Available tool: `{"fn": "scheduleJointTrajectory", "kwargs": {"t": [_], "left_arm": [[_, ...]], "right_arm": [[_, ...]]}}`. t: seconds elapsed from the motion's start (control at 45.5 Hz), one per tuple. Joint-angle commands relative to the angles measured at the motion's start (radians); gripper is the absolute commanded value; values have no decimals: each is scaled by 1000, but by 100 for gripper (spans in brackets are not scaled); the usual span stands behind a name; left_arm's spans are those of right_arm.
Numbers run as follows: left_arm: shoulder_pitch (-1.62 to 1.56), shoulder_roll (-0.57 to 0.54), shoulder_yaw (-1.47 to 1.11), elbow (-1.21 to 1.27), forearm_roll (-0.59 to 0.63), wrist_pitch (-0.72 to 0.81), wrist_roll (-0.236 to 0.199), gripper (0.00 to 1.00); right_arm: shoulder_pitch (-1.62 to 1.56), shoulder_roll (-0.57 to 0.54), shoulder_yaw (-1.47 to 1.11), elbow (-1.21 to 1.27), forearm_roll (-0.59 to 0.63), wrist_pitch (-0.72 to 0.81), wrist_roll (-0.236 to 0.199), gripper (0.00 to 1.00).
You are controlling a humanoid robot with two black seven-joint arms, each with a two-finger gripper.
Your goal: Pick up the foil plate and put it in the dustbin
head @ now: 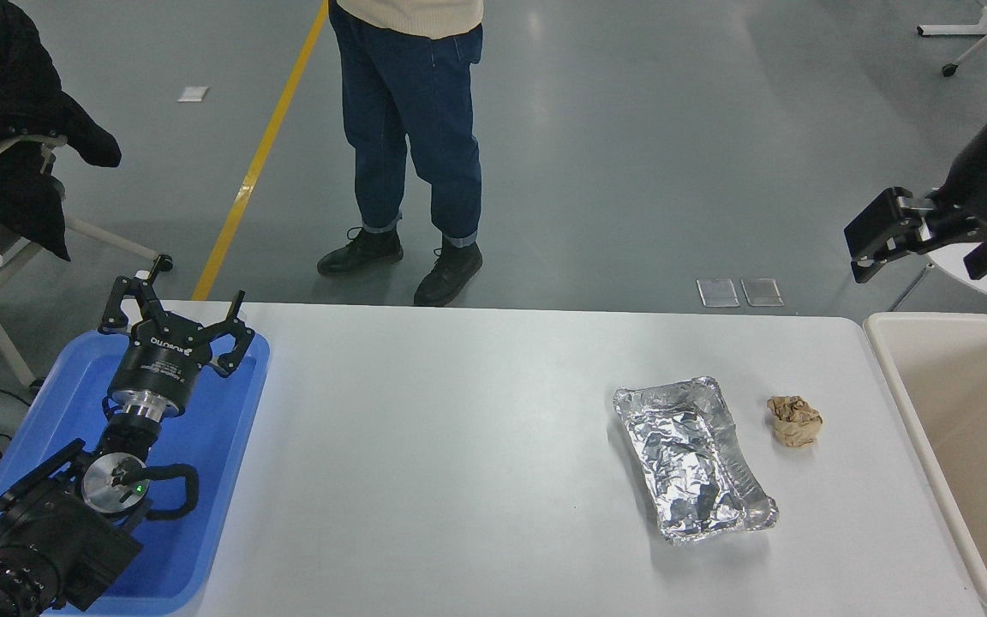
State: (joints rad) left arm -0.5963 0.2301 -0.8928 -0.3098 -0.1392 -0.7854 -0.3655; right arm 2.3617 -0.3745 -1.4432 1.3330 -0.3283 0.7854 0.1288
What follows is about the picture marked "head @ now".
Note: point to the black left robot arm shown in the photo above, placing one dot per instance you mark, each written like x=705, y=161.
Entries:
x=56, y=531

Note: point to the clear floor plate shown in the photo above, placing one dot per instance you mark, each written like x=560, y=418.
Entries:
x=718, y=292
x=762, y=291

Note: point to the blue plastic tray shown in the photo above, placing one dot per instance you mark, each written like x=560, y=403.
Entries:
x=211, y=446

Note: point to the crumpled tan paper ball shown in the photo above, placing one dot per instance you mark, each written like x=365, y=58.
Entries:
x=795, y=422

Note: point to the standing person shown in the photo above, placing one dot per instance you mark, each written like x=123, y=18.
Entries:
x=412, y=128

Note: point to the white frame chair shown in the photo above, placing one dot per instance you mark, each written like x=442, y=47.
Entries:
x=108, y=237

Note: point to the seated person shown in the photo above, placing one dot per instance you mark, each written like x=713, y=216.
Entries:
x=5, y=86

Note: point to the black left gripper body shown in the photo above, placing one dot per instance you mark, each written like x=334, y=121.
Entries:
x=155, y=364

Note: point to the silver foil tray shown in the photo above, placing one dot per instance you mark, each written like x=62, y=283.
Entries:
x=690, y=463

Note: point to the large pale bin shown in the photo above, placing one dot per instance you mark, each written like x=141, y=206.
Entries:
x=965, y=411

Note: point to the white stand base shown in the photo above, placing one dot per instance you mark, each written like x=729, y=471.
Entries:
x=973, y=30

